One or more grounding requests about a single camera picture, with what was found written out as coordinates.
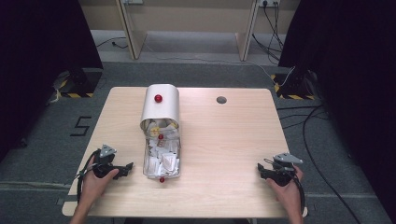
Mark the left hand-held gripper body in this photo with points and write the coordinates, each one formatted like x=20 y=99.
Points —
x=106 y=161

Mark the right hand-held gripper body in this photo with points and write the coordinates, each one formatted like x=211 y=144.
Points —
x=282 y=174

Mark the person's right hand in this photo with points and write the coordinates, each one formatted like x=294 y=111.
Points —
x=289 y=194

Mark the person's left hand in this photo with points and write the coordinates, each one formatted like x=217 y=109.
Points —
x=95 y=186

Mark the clear plastic drawer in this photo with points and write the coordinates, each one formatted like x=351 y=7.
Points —
x=146 y=168

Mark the pile of white packets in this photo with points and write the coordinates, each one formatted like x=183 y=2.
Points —
x=163 y=158

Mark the white rounded storage box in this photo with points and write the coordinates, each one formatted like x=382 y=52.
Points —
x=162 y=109

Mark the yellow black hazard tape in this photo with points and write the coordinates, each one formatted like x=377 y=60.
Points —
x=295 y=97
x=76 y=95

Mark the large red knob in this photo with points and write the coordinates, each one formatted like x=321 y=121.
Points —
x=158 y=98

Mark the black stand base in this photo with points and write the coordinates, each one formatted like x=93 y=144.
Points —
x=84 y=81
x=294 y=84

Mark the black curtain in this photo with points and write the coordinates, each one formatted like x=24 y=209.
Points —
x=37 y=62
x=351 y=77

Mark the white wall socket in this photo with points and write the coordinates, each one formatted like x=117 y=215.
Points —
x=270 y=2

